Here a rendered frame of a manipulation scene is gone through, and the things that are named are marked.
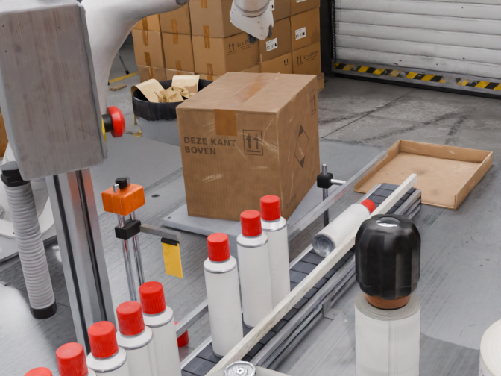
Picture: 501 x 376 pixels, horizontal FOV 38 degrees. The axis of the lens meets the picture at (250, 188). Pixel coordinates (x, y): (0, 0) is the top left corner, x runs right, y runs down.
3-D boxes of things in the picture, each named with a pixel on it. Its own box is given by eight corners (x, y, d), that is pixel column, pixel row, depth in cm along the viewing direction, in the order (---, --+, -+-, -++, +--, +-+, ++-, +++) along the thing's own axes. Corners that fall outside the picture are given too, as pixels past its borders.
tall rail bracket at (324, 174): (347, 239, 162) (345, 169, 155) (317, 232, 166) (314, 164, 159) (353, 232, 164) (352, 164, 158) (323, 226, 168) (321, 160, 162)
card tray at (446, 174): (455, 210, 171) (456, 194, 170) (353, 192, 185) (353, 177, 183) (491, 165, 194) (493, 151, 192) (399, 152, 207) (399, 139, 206)
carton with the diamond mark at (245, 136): (282, 227, 165) (276, 112, 154) (187, 215, 174) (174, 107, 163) (320, 175, 190) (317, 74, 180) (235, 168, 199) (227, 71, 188)
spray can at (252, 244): (263, 333, 123) (255, 223, 114) (237, 324, 125) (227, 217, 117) (279, 317, 127) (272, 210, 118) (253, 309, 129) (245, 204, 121)
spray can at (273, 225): (282, 314, 127) (275, 207, 119) (256, 306, 130) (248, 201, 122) (296, 299, 131) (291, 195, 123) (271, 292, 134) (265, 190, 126)
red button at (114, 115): (99, 113, 85) (124, 108, 86) (93, 105, 88) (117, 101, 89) (104, 144, 86) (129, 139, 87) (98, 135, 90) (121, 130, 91)
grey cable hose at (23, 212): (44, 323, 94) (11, 172, 86) (25, 316, 96) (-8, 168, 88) (64, 309, 97) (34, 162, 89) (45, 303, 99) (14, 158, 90)
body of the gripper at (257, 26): (224, 2, 173) (227, 27, 184) (262, 22, 171) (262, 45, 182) (241, -21, 175) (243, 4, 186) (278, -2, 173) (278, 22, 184)
